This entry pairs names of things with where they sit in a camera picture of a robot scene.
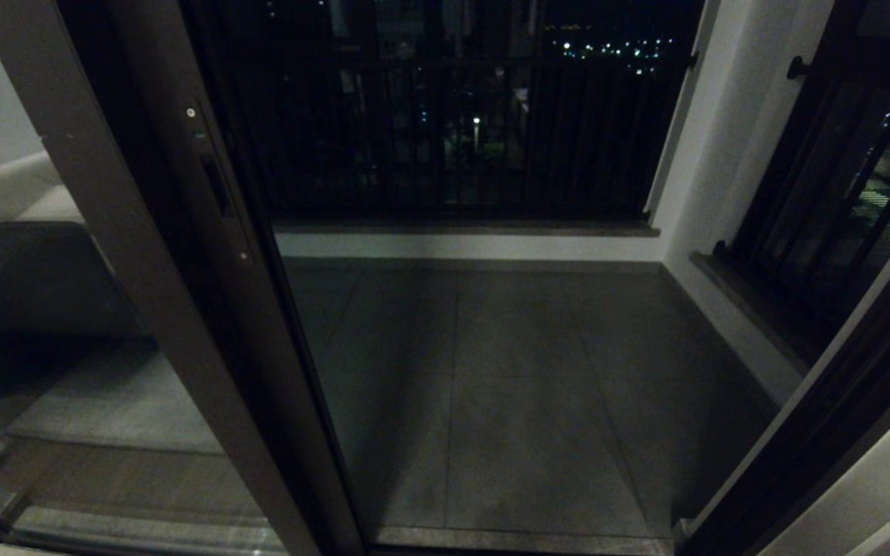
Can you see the door floor track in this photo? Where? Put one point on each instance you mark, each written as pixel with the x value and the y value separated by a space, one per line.
pixel 522 540

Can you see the brown framed fixed glass panel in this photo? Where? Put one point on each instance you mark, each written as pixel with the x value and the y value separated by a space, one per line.
pixel 109 193

